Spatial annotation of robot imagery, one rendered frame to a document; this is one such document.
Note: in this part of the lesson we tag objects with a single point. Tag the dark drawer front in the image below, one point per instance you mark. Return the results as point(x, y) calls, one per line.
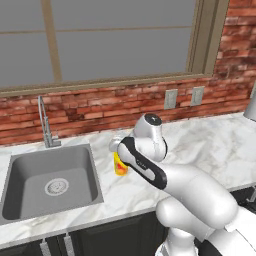
point(245, 196)

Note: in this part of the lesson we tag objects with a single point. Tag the silver tap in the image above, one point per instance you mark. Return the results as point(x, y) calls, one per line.
point(46, 133)

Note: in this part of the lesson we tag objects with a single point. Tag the grey sink basin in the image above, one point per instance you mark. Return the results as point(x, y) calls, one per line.
point(50, 181)

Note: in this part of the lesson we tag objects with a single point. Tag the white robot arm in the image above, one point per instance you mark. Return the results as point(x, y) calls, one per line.
point(196, 193)

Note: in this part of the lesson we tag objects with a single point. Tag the yellow orange cup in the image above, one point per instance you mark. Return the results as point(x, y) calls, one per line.
point(120, 167)

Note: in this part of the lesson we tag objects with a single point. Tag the dark cupboard door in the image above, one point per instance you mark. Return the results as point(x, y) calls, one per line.
point(20, 249)
point(116, 235)

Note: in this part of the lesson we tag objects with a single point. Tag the window with tan frame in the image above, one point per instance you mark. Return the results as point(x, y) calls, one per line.
point(116, 43)

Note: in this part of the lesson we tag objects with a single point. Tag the grey appliance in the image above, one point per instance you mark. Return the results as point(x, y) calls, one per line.
point(251, 106)

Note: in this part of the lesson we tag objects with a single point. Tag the grey wall socket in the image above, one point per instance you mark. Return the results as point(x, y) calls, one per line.
point(170, 99)
point(197, 96)

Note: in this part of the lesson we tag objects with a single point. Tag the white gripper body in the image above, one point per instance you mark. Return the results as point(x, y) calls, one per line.
point(114, 143)

